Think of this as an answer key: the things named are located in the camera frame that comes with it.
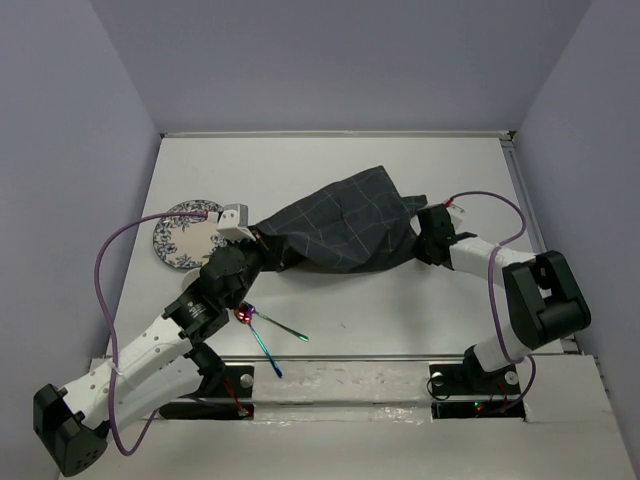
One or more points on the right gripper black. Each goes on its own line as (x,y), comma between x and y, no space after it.
(420,252)

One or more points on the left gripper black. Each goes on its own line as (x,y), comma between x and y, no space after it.
(272,246)

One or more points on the dark checked cloth napkin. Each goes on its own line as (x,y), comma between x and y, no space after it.
(358,224)

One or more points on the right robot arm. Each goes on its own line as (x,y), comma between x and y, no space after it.
(534,299)

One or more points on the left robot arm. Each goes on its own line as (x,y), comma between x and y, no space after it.
(169,359)

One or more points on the iridescent fork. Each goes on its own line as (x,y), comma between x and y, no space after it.
(280,325)

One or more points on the iridescent spoon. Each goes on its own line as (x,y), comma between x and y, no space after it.
(276,368)

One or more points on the pale yellow paper cup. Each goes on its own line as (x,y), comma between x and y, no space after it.
(189,278)

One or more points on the blue floral plate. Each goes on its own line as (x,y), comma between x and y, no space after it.
(185,242)

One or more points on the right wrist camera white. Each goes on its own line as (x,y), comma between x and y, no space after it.
(457,214)

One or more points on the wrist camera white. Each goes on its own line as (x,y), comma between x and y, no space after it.
(233,223)
(457,214)

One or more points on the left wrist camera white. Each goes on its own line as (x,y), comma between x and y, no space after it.
(233,223)

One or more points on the aluminium rail right edge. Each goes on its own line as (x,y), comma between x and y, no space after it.
(532,240)

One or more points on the aluminium rail edge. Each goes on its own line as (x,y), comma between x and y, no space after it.
(532,240)
(378,357)

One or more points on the aluminium rail front edge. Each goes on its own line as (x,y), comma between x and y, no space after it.
(378,357)

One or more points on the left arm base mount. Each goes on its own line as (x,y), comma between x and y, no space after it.
(222,391)

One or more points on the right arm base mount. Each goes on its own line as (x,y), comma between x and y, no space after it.
(455,396)

